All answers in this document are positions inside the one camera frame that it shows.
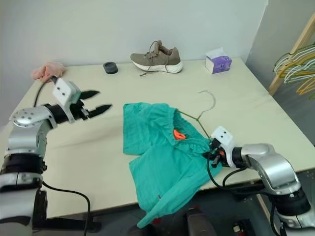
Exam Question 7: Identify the taupe sneaker with white sole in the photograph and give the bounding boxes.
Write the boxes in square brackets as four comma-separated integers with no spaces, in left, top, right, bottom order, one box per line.
[129,40,184,77]

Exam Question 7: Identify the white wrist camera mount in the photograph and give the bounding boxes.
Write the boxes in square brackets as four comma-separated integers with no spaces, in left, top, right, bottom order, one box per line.
[52,78,82,123]
[211,126,237,168]

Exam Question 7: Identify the wooden hanger rack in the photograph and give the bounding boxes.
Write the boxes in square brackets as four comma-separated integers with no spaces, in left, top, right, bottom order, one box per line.
[268,17,315,96]

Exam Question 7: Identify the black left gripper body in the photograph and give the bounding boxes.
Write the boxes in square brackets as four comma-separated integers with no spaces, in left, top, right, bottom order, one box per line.
[70,98,91,121]

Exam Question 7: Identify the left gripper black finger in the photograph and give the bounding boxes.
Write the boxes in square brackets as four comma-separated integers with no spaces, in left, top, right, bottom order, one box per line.
[88,104,113,118]
[80,89,101,101]

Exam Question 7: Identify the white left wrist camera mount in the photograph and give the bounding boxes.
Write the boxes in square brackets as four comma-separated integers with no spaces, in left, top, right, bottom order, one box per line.
[52,78,82,123]

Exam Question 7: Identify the olive green wire hanger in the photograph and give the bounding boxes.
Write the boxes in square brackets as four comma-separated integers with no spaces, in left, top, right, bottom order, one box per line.
[179,89,217,141]

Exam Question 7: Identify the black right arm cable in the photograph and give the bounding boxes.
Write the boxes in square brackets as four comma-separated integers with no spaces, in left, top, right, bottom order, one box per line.
[202,151,284,236]

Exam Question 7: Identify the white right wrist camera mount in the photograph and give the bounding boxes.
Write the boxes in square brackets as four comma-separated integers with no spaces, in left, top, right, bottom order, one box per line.
[211,126,237,168]

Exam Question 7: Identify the green shorts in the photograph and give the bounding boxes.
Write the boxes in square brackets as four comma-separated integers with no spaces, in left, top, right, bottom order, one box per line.
[122,102,223,228]

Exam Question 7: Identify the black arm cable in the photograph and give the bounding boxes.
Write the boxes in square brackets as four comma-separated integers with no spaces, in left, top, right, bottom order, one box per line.
[33,75,91,233]
[202,151,284,236]

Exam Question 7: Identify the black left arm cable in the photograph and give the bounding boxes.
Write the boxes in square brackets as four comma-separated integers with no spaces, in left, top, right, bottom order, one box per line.
[33,75,91,233]

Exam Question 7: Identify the light green wire hanger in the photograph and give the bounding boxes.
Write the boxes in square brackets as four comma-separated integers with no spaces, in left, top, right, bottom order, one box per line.
[272,43,315,73]

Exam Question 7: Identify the orange object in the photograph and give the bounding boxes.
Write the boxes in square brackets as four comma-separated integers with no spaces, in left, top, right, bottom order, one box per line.
[173,128,189,141]

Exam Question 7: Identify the pink crumpled cloth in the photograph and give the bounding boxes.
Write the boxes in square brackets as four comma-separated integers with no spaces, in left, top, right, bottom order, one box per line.
[31,60,66,83]

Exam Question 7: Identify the purple white tissue box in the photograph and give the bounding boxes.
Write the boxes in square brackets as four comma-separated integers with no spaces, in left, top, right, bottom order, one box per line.
[205,47,233,75]

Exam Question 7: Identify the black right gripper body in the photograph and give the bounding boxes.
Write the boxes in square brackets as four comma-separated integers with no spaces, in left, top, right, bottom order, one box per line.
[208,142,226,169]

